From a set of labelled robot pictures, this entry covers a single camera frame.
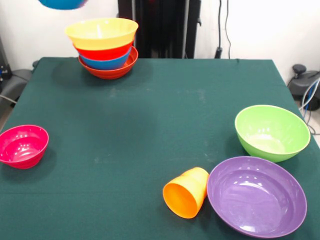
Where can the red-orange plastic bowl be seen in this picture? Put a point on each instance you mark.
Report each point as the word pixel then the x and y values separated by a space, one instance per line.
pixel 110 74
pixel 102 53

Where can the blue plastic bowl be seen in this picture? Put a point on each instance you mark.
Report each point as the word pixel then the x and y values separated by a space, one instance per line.
pixel 105 65
pixel 62 3

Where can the large orange plastic bowl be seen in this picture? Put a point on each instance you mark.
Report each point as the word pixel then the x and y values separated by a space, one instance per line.
pixel 100 30

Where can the pink plastic bowl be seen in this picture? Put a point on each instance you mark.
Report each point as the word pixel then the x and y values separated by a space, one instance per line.
pixel 22 152

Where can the dark green tablecloth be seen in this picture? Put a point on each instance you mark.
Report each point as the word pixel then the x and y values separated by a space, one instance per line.
pixel 150 112

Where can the orange plastic cup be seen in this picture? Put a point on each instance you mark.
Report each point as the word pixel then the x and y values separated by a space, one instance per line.
pixel 185 197

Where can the large green plastic bowl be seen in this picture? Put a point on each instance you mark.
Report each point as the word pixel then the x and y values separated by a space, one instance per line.
pixel 272 135

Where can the purple plastic bowl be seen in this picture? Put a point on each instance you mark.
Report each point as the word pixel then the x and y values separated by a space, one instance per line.
pixel 256 197

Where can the black wheeled base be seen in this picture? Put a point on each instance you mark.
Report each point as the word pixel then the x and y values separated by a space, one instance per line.
pixel 300 85
pixel 15 82

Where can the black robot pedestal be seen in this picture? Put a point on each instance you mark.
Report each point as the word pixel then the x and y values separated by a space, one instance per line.
pixel 160 25

